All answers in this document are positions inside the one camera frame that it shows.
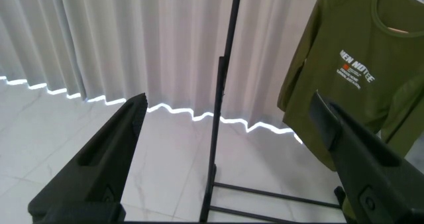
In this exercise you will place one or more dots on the white curtain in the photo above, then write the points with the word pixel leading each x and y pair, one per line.
pixel 132 41

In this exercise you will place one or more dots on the green shirt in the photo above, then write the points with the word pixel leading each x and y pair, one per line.
pixel 331 51

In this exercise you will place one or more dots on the black clothes rack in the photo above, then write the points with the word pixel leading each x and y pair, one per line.
pixel 218 101

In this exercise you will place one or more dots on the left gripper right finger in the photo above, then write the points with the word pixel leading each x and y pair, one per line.
pixel 377 177

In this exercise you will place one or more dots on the pink clothes hanger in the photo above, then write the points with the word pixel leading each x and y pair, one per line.
pixel 397 30

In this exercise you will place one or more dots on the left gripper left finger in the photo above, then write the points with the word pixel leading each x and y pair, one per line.
pixel 92 181

